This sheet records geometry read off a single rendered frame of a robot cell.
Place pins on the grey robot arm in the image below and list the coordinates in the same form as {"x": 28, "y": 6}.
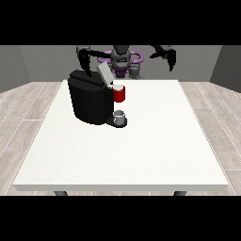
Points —
{"x": 83, "y": 48}
{"x": 163, "y": 47}

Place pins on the red pod holder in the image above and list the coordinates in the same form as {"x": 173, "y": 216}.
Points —
{"x": 119, "y": 95}

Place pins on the black coffee machine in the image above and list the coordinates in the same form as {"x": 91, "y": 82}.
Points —
{"x": 89, "y": 100}

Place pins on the pale grey machine lid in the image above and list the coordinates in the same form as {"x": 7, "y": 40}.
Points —
{"x": 105, "y": 72}

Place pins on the small grey coffee pod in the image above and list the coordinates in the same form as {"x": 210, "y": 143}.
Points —
{"x": 134, "y": 72}

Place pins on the small grey cup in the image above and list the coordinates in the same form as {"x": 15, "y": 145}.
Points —
{"x": 119, "y": 118}

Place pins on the grey robot trunk purple rings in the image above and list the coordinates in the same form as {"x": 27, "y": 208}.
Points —
{"x": 120, "y": 58}

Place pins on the dark table leg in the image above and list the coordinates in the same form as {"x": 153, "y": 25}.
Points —
{"x": 61, "y": 193}
{"x": 180, "y": 193}

